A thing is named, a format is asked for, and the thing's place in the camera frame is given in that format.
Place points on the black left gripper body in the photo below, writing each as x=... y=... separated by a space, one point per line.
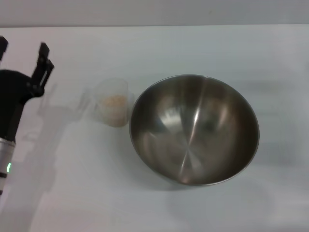
x=9 y=96

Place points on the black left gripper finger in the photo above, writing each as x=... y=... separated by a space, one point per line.
x=3 y=47
x=42 y=70

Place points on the clear plastic measuring cup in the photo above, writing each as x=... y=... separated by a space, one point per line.
x=108 y=88

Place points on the white rice grains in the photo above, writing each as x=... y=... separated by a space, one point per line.
x=113 y=104

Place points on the stainless steel bowl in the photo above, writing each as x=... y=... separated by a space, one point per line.
x=193 y=135

